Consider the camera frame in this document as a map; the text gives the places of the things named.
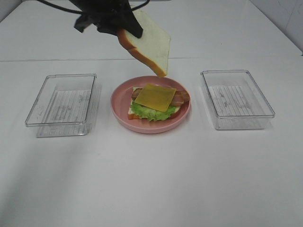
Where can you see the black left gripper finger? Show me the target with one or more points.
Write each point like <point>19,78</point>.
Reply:
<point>128,21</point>
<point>108,27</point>

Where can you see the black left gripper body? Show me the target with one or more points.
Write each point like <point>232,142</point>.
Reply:
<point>96,10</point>

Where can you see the yellow cheese slice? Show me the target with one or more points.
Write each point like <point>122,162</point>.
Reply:
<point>155,97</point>

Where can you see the bacon strip from tray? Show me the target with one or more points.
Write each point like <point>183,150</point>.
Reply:
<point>177,103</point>
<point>184,95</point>

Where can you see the bread slice from tray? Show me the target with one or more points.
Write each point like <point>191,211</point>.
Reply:
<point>135,114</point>

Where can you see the green lettuce leaf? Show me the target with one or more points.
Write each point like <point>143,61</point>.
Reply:
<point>151,113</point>

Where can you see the pink round plate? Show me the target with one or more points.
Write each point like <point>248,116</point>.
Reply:
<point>121,99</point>

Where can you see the clear left plastic tray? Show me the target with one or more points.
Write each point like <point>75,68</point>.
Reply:
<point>66,105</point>

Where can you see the clear plastic tray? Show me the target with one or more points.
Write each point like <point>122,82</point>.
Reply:
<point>66,105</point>
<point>235,101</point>

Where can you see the clear right plastic tray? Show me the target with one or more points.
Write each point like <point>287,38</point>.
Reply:
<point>235,101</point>

